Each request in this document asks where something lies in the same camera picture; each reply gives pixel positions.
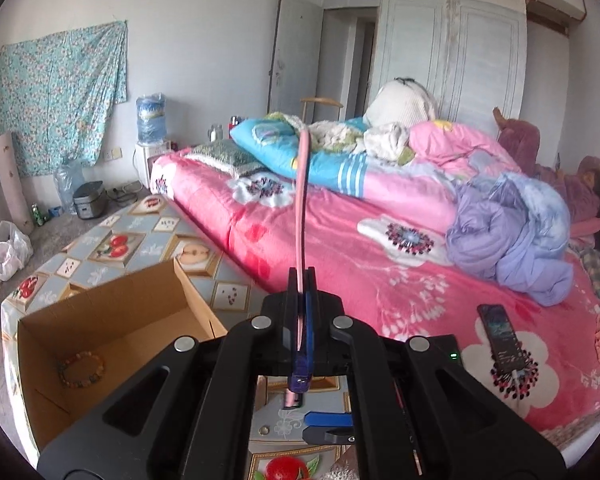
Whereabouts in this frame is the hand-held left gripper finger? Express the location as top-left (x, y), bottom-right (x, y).
top-left (37, 266), bottom-right (302, 480)
top-left (304, 266), bottom-right (567, 480)

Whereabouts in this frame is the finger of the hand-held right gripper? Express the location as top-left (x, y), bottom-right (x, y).
top-left (302, 411), bottom-right (355, 429)
top-left (302, 427), bottom-right (357, 445)

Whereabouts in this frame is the brown cardboard box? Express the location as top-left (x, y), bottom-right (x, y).
top-left (16, 258), bottom-right (228, 448)

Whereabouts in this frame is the multicoloured beaded bracelet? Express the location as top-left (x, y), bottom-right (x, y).
top-left (59, 353), bottom-right (107, 390)

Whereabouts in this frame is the black smartphone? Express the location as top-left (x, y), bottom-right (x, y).
top-left (476, 303), bottom-right (529, 376)

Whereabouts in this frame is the lavender bundled cloth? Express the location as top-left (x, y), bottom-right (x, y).
top-left (446, 172), bottom-right (576, 307)

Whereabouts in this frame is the blue striped quilt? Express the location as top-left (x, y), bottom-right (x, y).
top-left (229, 116), bottom-right (461, 197)

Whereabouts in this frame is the plaid cloth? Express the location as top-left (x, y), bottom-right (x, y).
top-left (577, 247), bottom-right (600, 306)

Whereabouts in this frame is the grey-green pillow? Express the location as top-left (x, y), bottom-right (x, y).
top-left (185, 139), bottom-right (266, 179)

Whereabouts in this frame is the cream fleece blanket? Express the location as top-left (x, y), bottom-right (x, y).
top-left (305, 120), bottom-right (412, 159)

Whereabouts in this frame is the pale pink quilt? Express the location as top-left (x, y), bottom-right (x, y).
top-left (409, 120), bottom-right (525, 231)

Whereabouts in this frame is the white water dispenser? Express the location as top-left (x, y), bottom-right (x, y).
top-left (132, 139), bottom-right (174, 192)

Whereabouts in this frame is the wooden chair back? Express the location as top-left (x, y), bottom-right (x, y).
top-left (300, 97), bottom-right (344, 124)

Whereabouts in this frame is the mauve plush toy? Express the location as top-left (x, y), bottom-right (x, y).
top-left (492, 106), bottom-right (600, 222)

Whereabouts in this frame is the grey rice cooker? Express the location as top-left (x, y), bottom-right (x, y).
top-left (72, 181), bottom-right (105, 221)

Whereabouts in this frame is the blue water jug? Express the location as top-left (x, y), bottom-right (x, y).
top-left (136, 92), bottom-right (167, 146)

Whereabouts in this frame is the white door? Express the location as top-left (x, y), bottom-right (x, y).
top-left (267, 0), bottom-right (326, 116)

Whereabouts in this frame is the white wardrobe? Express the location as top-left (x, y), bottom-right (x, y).
top-left (367, 0), bottom-right (529, 141)

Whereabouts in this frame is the white plastic bag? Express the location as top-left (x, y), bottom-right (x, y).
top-left (0, 220), bottom-right (34, 282)

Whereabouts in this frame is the pale leaning board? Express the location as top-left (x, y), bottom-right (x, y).
top-left (0, 131), bottom-right (35, 235)

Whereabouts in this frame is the power strip with cables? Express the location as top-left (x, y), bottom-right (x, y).
top-left (106, 181), bottom-right (144, 204)

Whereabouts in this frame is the teal floral wall cloth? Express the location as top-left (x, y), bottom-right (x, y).
top-left (0, 20), bottom-right (129, 179)

